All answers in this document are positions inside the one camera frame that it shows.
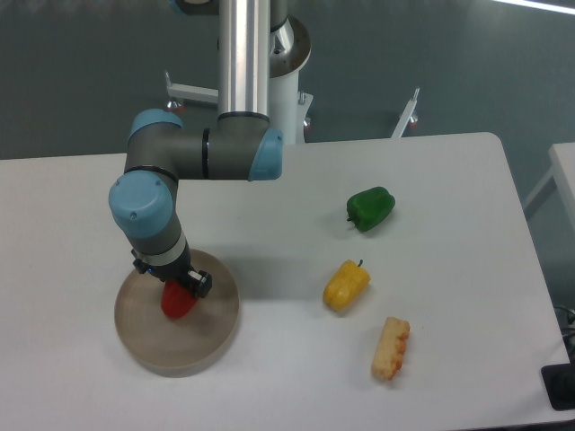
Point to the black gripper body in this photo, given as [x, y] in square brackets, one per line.
[177, 270]

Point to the red toy bell pepper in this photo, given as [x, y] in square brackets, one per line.
[176, 300]

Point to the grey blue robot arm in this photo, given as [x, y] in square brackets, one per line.
[243, 146]

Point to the beige round plate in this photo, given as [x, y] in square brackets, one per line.
[184, 346]

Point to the yellow toy bell pepper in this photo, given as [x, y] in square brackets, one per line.
[346, 285]

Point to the green toy bell pepper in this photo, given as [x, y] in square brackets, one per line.
[370, 207]

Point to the yellow orange toy corn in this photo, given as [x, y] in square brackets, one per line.
[391, 347]

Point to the black device at edge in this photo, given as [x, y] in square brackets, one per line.
[559, 385]

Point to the white side table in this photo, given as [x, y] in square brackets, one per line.
[559, 177]

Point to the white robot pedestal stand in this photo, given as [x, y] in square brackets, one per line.
[290, 48]

